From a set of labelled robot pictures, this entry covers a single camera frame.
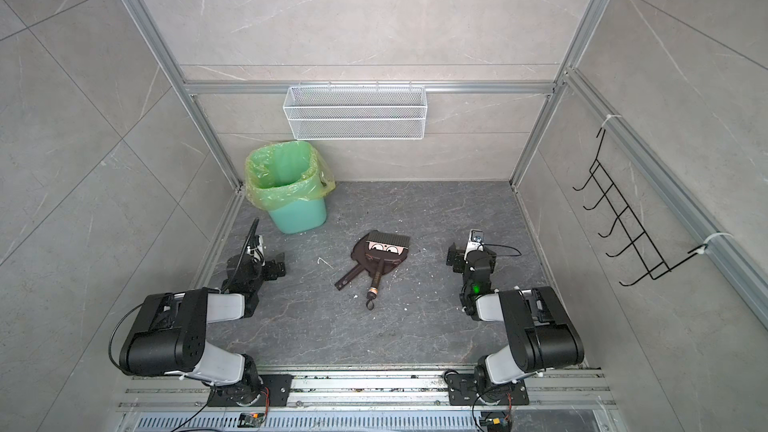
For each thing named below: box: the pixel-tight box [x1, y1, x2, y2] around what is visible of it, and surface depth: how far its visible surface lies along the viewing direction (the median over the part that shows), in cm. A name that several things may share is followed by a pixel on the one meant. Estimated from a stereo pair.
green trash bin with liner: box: [244, 140, 336, 234], surface depth 96 cm
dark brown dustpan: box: [335, 233, 409, 291], surface depth 98 cm
